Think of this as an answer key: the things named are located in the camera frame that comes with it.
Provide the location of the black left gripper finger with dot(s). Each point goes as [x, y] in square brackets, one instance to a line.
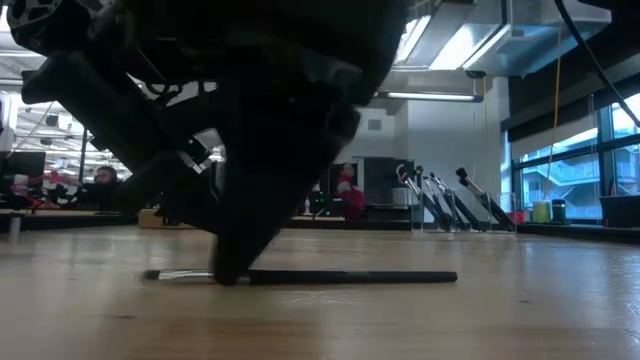
[260, 190]

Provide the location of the thin black makeup brush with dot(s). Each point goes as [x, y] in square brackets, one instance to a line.
[442, 210]

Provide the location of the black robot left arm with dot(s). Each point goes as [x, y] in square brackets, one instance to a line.
[100, 100]

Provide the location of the black room partition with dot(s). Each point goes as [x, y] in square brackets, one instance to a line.
[330, 185]

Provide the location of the person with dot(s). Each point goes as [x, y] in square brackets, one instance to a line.
[352, 197]
[105, 175]

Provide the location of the black cabinet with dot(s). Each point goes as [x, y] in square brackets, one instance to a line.
[385, 180]

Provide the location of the long ceiling light fixture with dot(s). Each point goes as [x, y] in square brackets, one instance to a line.
[430, 96]

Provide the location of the white-tipped makeup brush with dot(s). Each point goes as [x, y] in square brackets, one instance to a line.
[422, 200]

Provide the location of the black computer monitor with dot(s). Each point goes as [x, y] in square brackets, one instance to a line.
[30, 162]

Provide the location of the clear acrylic organizer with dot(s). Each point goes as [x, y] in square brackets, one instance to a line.
[505, 215]

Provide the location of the red box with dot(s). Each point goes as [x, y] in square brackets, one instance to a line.
[522, 217]

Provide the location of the light green cup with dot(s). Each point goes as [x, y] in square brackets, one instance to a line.
[541, 212]

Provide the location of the dark tumbler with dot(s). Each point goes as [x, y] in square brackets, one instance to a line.
[559, 212]

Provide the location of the black bin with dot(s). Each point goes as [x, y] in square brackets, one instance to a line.
[620, 212]

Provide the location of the gray blurred post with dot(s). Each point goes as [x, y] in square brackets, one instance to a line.
[15, 230]

